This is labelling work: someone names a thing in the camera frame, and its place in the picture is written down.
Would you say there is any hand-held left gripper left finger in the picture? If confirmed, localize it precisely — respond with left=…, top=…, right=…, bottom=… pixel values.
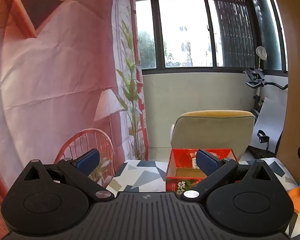
left=24, top=149, right=115, bottom=202

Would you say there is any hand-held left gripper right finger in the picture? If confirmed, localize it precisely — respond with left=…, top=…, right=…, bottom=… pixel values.
left=181, top=149, right=274, bottom=202

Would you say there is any red printed cardboard box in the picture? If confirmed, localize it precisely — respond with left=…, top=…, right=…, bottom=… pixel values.
left=165, top=149, right=239, bottom=193

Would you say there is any beige chair with yellow trim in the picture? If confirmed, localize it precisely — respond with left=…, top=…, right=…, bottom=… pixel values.
left=170, top=110, right=255, bottom=160

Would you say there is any black exercise bike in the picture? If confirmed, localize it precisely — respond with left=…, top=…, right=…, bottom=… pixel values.
left=242, top=67, right=288, bottom=155

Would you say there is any pink printed backdrop cloth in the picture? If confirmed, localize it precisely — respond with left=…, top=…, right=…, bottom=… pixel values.
left=0, top=0, right=150, bottom=205

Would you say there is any brown wooden board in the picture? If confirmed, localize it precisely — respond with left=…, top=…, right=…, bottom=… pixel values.
left=267, top=0, right=300, bottom=165

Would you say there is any white lamp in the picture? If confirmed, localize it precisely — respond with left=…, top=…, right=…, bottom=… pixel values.
left=255, top=46, right=268, bottom=70

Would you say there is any black framed window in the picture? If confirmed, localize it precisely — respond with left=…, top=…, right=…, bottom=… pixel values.
left=135, top=0, right=289, bottom=75

